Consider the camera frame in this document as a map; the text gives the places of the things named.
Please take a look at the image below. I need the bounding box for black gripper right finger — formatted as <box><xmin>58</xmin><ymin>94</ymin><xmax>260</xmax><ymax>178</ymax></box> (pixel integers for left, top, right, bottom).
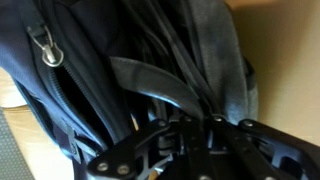
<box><xmin>203</xmin><ymin>114</ymin><xmax>320</xmax><ymax>180</ymax></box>

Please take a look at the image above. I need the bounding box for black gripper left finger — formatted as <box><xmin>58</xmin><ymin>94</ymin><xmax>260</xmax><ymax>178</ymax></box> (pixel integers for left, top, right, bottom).
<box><xmin>87</xmin><ymin>115</ymin><xmax>209</xmax><ymax>180</ymax></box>

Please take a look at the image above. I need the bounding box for navy blue backpack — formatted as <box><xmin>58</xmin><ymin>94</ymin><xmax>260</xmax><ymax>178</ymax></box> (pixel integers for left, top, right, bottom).
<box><xmin>0</xmin><ymin>0</ymin><xmax>222</xmax><ymax>180</ymax></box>

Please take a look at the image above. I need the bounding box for grey backpack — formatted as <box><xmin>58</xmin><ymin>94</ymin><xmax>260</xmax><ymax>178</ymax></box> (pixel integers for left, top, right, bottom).
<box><xmin>187</xmin><ymin>0</ymin><xmax>260</xmax><ymax>126</ymax></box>

